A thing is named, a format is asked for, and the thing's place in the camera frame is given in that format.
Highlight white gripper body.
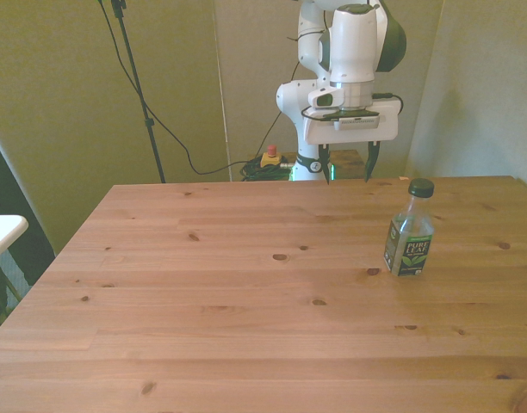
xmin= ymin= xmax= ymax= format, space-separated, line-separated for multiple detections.
xmin=302 ymin=97 xmax=399 ymax=145

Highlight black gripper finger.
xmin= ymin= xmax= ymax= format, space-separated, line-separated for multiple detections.
xmin=364 ymin=140 xmax=381 ymax=185
xmin=319 ymin=144 xmax=332 ymax=186

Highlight clear Pure Leaf bottle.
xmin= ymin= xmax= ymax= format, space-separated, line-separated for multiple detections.
xmin=382 ymin=177 xmax=436 ymax=278

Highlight yellow emergency stop button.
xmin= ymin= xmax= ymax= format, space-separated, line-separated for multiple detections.
xmin=261 ymin=145 xmax=283 ymax=170

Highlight white side table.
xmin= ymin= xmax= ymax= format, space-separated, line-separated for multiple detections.
xmin=0 ymin=214 xmax=29 ymax=267

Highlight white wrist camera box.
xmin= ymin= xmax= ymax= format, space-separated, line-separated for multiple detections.
xmin=307 ymin=86 xmax=344 ymax=110

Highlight coiled black cable bundle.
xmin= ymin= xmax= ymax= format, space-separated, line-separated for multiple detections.
xmin=239 ymin=158 xmax=295 ymax=182

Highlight black cable on stand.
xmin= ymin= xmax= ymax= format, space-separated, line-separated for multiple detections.
xmin=97 ymin=0 xmax=301 ymax=176

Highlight black camera stand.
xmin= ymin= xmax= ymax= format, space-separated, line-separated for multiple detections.
xmin=110 ymin=0 xmax=167 ymax=184

